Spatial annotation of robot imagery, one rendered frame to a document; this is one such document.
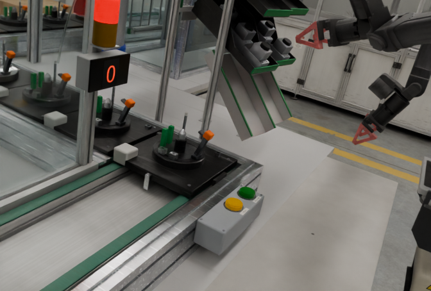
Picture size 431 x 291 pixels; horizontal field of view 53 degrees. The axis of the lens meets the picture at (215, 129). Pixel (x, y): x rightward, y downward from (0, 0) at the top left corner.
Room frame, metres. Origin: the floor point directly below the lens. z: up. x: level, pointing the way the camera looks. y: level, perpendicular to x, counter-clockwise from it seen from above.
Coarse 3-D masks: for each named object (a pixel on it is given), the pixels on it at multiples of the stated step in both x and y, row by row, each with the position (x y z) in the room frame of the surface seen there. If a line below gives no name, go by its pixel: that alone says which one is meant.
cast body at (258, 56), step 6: (258, 42) 1.24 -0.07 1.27; (264, 42) 1.24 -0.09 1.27; (246, 48) 1.26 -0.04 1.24; (252, 48) 1.23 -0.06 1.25; (258, 48) 1.22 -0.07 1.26; (264, 48) 1.22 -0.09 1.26; (270, 48) 1.23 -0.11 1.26; (246, 54) 1.23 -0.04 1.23; (252, 54) 1.22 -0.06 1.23; (258, 54) 1.21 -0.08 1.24; (264, 54) 1.21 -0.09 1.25; (252, 60) 1.22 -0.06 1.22; (258, 60) 1.21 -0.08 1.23; (264, 60) 1.23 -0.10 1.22; (258, 66) 1.21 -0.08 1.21; (264, 66) 1.23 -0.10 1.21
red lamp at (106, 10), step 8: (96, 0) 0.89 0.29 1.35; (104, 0) 0.89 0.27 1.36; (112, 0) 0.89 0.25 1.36; (120, 0) 0.92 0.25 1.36; (96, 8) 0.89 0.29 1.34; (104, 8) 0.89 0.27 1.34; (112, 8) 0.89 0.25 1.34; (96, 16) 0.89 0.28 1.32; (104, 16) 0.89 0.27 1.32; (112, 16) 0.89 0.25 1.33
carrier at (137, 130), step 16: (112, 96) 1.20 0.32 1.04; (96, 112) 1.17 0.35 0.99; (112, 112) 1.20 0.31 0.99; (96, 128) 1.07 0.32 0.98; (112, 128) 1.08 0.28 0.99; (128, 128) 1.13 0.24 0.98; (144, 128) 1.17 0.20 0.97; (160, 128) 1.19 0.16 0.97; (96, 144) 1.01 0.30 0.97; (112, 144) 1.03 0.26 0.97
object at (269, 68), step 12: (204, 0) 1.31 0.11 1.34; (216, 0) 1.39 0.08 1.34; (204, 12) 1.30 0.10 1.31; (216, 12) 1.28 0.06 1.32; (240, 12) 1.39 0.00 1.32; (204, 24) 1.30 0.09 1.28; (216, 24) 1.27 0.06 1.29; (252, 24) 1.35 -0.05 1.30; (216, 36) 1.27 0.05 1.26; (228, 36) 1.24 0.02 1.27; (228, 48) 1.24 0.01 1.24; (240, 60) 1.21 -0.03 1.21; (252, 72) 1.18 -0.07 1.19
